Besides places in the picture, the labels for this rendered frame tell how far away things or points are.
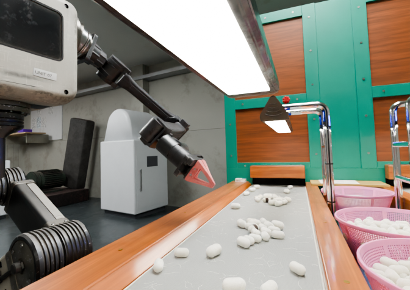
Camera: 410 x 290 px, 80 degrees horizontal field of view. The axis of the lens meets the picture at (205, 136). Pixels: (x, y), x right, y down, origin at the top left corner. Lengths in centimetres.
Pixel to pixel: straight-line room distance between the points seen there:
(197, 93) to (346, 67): 293
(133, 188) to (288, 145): 264
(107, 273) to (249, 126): 124
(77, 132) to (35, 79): 484
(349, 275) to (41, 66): 85
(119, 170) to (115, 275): 347
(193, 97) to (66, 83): 346
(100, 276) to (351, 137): 135
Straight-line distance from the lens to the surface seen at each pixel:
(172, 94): 448
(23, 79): 82
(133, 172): 369
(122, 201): 392
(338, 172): 152
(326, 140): 95
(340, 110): 154
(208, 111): 402
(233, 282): 43
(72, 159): 573
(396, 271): 59
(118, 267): 50
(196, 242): 64
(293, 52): 162
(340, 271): 48
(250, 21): 18
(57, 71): 86
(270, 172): 146
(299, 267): 50
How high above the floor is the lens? 96
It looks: 3 degrees up
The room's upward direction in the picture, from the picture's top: 2 degrees counter-clockwise
